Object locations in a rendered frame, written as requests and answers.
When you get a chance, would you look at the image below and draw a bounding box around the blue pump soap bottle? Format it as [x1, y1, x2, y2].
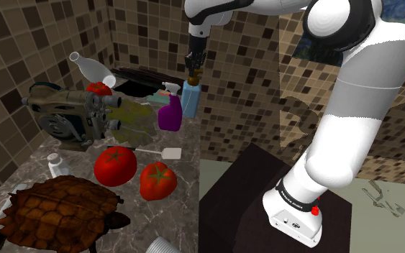
[181, 68, 202, 119]

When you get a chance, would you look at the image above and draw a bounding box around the teal sponge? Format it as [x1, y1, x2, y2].
[146, 88, 172, 105]

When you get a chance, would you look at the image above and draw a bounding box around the black slatted rack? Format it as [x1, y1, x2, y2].
[111, 67, 186, 98]

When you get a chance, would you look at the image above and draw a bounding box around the purple spray bottle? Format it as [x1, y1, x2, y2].
[157, 81, 183, 132]

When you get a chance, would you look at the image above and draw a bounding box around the green lettuce leaf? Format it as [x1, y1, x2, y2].
[106, 99, 158, 147]

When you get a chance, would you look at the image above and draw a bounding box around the white glass bottle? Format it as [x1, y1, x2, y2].
[69, 51, 117, 89]

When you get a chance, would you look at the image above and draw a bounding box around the small red tomato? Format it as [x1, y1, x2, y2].
[86, 81, 113, 96]

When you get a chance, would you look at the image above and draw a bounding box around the white spatula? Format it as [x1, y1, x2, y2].
[106, 145, 183, 160]

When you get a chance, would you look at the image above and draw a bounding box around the lumpy red tomato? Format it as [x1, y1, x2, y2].
[139, 161, 178, 202]

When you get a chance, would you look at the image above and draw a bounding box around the round red tomato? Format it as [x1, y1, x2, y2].
[94, 146, 138, 188]

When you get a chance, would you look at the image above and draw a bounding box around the dark robot stand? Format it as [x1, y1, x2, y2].
[198, 142, 353, 253]

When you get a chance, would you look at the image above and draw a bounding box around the white salt shaker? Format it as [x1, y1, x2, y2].
[46, 152, 74, 179]

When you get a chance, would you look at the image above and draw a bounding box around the grey ribbed cup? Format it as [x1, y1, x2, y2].
[145, 236, 190, 253]

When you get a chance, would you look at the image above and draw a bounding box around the brown turtle figure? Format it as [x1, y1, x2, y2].
[0, 175, 132, 253]

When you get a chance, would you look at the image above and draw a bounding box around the old olive film camera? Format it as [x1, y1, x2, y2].
[21, 81, 123, 152]

